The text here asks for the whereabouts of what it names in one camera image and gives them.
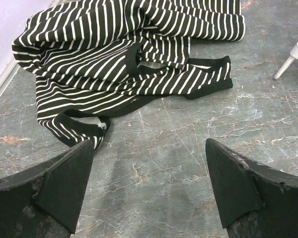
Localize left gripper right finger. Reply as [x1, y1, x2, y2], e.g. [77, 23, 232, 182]
[206, 138, 298, 238]

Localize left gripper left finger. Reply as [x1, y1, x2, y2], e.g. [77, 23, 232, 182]
[0, 140, 94, 238]

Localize striped cloth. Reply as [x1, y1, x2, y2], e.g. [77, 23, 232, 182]
[12, 0, 245, 149]

